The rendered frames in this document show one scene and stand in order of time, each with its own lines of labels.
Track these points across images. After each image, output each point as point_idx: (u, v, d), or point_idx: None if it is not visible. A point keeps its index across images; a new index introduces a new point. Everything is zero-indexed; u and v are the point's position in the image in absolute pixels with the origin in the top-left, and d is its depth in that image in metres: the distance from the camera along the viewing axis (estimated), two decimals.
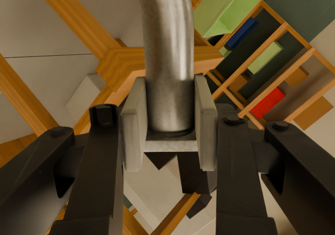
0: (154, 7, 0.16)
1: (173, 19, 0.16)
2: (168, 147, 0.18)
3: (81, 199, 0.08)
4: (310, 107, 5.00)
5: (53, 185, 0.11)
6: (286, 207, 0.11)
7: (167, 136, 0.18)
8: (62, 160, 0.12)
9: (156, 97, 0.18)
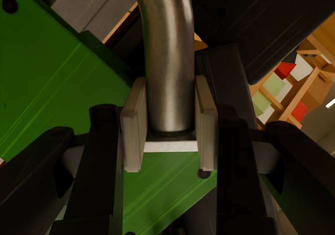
0: (154, 8, 0.16)
1: (173, 19, 0.16)
2: (169, 147, 0.18)
3: (81, 199, 0.08)
4: None
5: (53, 185, 0.11)
6: (286, 207, 0.11)
7: (167, 136, 0.18)
8: (62, 160, 0.12)
9: (156, 97, 0.18)
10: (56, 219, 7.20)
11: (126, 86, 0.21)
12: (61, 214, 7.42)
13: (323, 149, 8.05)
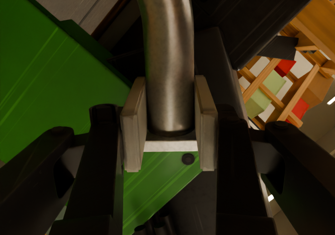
0: (154, 7, 0.16)
1: (173, 19, 0.16)
2: (168, 146, 0.18)
3: (81, 199, 0.08)
4: None
5: (53, 185, 0.11)
6: (286, 207, 0.11)
7: (167, 135, 0.18)
8: (62, 160, 0.12)
9: (156, 97, 0.18)
10: None
11: (106, 71, 0.21)
12: None
13: (325, 147, 8.02)
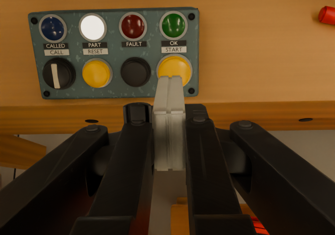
0: None
1: None
2: None
3: (106, 197, 0.08)
4: None
5: (84, 184, 0.11)
6: (254, 206, 0.11)
7: None
8: (96, 158, 0.12)
9: None
10: None
11: None
12: None
13: None
